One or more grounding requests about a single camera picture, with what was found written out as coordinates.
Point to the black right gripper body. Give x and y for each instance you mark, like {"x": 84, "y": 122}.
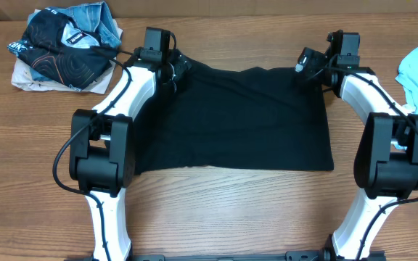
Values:
{"x": 313, "y": 68}

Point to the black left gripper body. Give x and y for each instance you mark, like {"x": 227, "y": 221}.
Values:
{"x": 177, "y": 64}

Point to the black t-shirt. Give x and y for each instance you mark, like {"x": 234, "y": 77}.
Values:
{"x": 253, "y": 119}

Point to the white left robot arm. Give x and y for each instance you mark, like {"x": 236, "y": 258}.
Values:
{"x": 102, "y": 142}

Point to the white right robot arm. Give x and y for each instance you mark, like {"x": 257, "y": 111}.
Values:
{"x": 386, "y": 164}

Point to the folded blue jeans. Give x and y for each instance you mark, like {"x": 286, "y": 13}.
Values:
{"x": 89, "y": 25}

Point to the black patterned folded shirt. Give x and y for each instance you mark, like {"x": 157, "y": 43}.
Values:
{"x": 39, "y": 47}

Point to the beige folded cloth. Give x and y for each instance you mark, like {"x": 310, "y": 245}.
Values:
{"x": 28, "y": 79}

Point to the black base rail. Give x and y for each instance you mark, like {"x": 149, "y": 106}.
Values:
{"x": 227, "y": 257}

